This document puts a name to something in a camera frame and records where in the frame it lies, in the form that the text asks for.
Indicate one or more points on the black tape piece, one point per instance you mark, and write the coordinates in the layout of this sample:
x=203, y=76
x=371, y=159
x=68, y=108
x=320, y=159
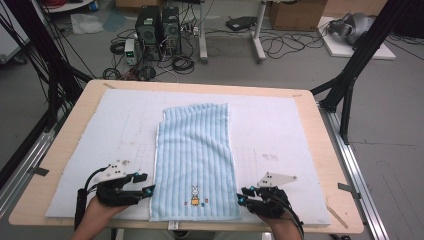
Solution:
x=349, y=190
x=39, y=171

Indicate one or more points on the open cardboard box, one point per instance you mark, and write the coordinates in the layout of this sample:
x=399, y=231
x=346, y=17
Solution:
x=296, y=16

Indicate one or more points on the light blue striped towel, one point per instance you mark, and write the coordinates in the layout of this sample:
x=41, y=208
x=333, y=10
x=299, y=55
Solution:
x=193, y=150

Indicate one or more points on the person's right hand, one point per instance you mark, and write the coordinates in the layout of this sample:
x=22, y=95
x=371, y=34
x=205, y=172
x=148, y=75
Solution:
x=278, y=223

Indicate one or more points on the grey helmet headset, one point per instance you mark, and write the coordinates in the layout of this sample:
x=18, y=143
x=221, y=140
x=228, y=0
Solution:
x=356, y=25

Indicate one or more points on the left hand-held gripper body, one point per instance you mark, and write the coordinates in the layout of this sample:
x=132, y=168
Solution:
x=116, y=193

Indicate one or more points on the person's left hand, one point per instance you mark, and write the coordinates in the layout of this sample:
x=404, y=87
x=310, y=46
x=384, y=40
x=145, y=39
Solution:
x=100, y=210

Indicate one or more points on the black computer tower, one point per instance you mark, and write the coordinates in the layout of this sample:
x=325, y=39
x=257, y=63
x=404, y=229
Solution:
x=171, y=30
x=148, y=30

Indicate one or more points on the white floor board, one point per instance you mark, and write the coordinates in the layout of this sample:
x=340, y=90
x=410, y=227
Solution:
x=376, y=51

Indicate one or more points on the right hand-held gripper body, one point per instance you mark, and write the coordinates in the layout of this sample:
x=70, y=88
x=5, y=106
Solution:
x=270, y=203

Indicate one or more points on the clear plastic bag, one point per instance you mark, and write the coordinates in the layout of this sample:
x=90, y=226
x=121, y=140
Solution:
x=86, y=24

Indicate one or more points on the black frame post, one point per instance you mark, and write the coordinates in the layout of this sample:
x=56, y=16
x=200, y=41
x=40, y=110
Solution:
x=56, y=66
x=360, y=53

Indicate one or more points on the white power supply unit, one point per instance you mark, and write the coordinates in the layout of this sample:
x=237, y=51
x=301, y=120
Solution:
x=130, y=51

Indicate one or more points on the white foam mat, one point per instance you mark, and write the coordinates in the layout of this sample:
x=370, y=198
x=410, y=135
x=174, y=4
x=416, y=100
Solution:
x=266, y=126

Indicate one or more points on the black flat device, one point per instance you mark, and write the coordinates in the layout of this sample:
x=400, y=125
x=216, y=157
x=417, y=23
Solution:
x=241, y=22

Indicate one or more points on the aluminium rail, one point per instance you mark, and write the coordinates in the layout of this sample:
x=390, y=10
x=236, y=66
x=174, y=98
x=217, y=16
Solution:
x=363, y=186
x=30, y=156

